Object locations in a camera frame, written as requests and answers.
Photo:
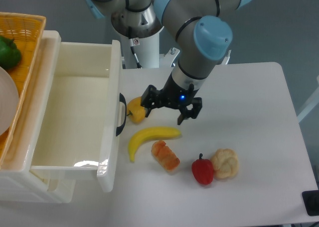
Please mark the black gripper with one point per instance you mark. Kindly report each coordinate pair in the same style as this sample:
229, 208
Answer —
174, 97

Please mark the white metal frame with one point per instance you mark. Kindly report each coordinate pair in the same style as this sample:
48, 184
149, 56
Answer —
311, 102

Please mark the yellow wicker basket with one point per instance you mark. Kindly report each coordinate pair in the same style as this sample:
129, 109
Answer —
27, 31

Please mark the yellow toy banana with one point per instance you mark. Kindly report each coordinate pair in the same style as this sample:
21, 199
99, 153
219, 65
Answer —
148, 134

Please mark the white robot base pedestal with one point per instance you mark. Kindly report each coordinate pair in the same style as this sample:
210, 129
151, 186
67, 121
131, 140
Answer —
192, 23

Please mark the beige toy bread roll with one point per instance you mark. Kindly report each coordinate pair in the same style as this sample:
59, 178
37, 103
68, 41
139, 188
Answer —
225, 163

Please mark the green toy bell pepper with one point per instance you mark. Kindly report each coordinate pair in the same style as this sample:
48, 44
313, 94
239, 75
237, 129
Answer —
10, 55

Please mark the white drawer cabinet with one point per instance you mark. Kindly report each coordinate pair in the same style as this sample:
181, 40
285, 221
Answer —
17, 182

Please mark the black device at edge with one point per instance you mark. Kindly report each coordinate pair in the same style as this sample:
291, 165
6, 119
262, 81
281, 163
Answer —
311, 202

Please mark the yellow toy bell pepper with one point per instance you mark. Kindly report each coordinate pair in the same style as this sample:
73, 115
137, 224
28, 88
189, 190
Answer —
135, 111

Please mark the red toy bell pepper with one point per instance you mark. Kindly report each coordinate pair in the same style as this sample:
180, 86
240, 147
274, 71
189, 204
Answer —
202, 170

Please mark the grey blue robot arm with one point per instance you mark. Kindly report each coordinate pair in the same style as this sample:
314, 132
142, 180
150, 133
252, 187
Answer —
181, 77

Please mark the orange toy croissant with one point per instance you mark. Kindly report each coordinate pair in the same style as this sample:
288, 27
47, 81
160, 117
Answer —
165, 156

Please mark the white plate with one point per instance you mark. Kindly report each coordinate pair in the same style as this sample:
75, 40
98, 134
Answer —
9, 99

